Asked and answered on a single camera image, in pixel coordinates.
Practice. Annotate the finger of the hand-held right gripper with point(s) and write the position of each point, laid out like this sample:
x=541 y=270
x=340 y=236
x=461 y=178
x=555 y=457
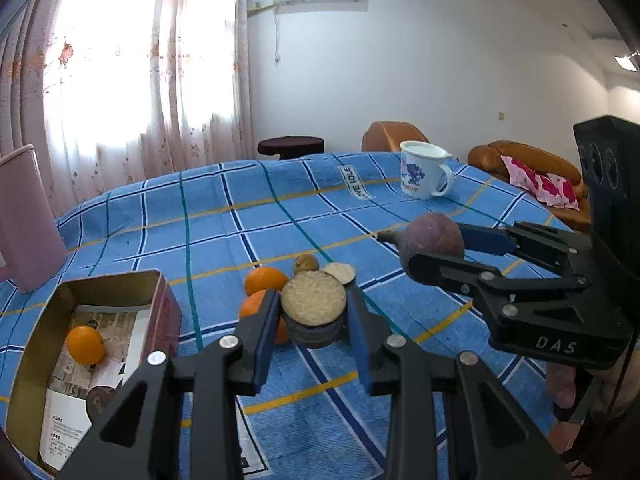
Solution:
x=450 y=275
x=487 y=240

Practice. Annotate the printed paper leaflet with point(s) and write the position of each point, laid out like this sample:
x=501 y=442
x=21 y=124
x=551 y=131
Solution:
x=75 y=410

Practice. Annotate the purple passion fruit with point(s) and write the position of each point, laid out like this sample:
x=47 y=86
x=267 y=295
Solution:
x=430 y=240

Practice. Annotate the dark brown round item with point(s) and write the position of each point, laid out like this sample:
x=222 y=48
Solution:
x=100 y=400

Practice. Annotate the dark round stool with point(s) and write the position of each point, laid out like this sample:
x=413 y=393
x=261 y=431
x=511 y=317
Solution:
x=290 y=145

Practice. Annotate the orange leather sofa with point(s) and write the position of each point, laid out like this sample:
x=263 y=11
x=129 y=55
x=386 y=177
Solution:
x=530 y=157

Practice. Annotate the blue plaid tablecloth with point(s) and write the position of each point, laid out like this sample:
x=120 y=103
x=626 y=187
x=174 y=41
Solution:
x=225 y=210

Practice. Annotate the pink floral pillow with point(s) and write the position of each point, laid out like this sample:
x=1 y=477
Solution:
x=545 y=185

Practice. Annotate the pink floral tin box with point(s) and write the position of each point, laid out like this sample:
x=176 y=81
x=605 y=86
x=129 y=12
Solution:
x=165 y=315

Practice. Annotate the small pale round slice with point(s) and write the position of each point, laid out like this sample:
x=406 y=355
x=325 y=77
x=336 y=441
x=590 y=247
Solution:
x=339 y=271

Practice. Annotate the white blue-flowered enamel mug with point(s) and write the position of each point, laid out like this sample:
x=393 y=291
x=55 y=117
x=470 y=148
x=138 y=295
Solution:
x=417 y=170

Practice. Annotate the person's right hand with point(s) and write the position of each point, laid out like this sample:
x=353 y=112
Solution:
x=561 y=385

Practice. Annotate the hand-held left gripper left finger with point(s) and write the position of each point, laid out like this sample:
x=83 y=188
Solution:
x=265 y=342

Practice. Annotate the small brown kiwi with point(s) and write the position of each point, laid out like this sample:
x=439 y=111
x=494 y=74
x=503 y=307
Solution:
x=305 y=262

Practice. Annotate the sheer floral curtain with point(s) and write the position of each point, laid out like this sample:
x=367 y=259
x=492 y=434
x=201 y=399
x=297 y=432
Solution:
x=150 y=60

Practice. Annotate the pink electric kettle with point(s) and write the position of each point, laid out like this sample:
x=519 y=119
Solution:
x=25 y=220

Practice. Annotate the square ceiling light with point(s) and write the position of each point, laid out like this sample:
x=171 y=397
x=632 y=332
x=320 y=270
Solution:
x=627 y=61

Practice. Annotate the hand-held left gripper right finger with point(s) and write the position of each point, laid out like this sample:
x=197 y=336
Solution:
x=360 y=342

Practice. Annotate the orange wooden chair back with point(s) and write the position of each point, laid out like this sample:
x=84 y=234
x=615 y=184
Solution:
x=385 y=135

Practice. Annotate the orange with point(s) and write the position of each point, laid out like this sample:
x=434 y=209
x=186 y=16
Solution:
x=250 y=306
x=85 y=345
x=262 y=280

